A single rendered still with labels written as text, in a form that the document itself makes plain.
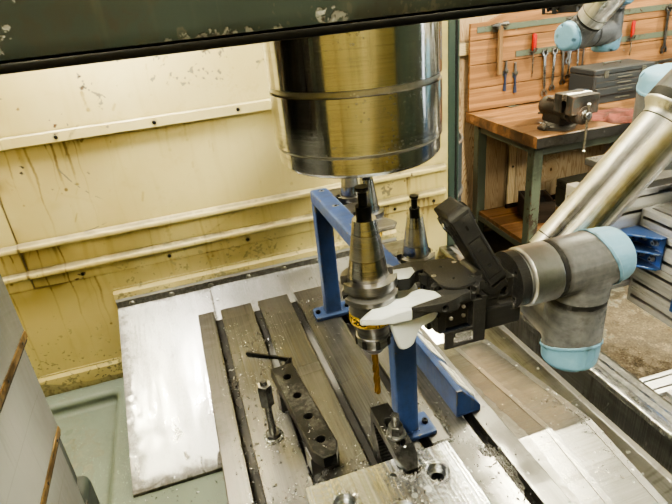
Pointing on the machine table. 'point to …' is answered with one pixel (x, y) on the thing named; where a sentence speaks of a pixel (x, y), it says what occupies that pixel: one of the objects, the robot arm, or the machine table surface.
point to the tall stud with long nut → (268, 407)
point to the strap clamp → (407, 458)
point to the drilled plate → (323, 492)
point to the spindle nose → (357, 100)
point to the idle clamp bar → (306, 411)
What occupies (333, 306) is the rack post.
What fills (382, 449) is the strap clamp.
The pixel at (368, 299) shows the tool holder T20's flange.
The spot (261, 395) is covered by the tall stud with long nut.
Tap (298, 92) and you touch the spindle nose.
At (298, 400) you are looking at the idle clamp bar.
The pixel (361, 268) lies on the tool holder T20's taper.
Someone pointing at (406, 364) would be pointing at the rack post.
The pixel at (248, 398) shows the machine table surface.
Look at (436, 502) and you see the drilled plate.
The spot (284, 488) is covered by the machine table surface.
